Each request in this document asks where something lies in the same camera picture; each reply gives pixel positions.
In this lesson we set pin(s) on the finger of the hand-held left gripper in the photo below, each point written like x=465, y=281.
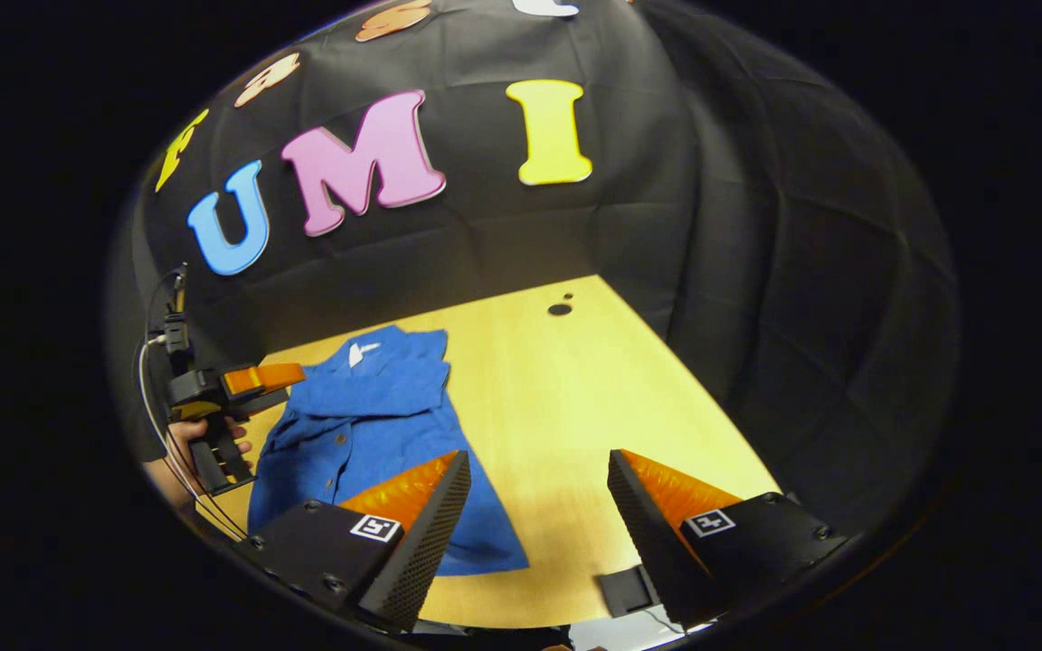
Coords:
x=263, y=378

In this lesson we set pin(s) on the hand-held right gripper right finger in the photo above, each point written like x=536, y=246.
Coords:
x=652, y=542

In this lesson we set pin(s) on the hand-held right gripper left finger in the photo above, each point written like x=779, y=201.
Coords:
x=421, y=551

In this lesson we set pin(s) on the blue button shirt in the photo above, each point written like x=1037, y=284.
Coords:
x=367, y=407

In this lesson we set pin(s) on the small black box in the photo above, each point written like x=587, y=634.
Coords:
x=625, y=589

